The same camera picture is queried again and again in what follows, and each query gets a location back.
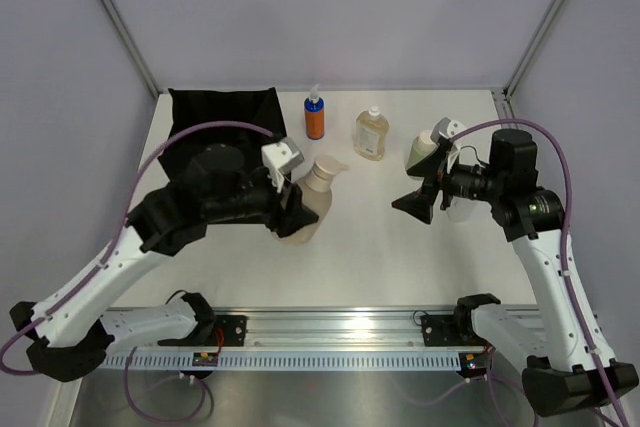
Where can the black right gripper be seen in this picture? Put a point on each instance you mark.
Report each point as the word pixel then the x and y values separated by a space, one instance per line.
pixel 420 203

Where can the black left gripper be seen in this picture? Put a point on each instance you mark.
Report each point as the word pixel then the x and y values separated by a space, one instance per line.
pixel 296 213

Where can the beige pump bottle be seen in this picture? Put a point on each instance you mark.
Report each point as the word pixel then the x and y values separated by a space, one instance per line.
pixel 316 191

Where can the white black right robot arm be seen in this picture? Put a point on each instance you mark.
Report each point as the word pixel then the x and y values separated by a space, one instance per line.
pixel 573 367

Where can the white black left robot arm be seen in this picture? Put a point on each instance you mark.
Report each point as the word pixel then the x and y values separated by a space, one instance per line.
pixel 74 330

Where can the black canvas bag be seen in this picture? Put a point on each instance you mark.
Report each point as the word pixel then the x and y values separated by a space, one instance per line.
pixel 192 107

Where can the green bottle beige cap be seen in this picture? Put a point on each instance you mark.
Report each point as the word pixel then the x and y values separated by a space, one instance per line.
pixel 421 147

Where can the clear amber soap bottle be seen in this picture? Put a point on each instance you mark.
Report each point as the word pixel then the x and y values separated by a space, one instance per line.
pixel 371 129

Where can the orange blue spray bottle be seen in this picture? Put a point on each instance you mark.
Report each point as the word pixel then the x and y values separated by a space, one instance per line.
pixel 314 114

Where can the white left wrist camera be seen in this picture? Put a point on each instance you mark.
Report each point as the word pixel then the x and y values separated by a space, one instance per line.
pixel 281 158

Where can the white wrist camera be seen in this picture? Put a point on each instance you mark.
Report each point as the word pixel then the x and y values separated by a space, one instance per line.
pixel 444 131
pixel 281 158

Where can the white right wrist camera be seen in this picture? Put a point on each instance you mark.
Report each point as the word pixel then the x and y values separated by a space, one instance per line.
pixel 444 131

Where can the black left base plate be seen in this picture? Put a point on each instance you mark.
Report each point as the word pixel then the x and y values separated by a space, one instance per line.
pixel 230 329

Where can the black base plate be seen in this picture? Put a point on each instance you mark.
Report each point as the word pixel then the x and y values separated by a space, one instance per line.
pixel 441 331
pixel 230 329

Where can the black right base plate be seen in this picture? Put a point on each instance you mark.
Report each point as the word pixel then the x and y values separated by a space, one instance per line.
pixel 441 331

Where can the white slotted cable duct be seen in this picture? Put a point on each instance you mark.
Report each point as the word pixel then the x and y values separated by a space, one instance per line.
pixel 285 361

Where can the right aluminium corner post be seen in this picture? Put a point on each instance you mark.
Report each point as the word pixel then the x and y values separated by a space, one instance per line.
pixel 540 34

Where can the aluminium corner post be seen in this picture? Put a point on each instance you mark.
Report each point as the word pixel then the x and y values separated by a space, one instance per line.
pixel 540 34
pixel 130 46

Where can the left aluminium corner post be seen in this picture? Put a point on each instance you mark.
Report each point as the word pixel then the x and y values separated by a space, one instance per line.
pixel 130 46

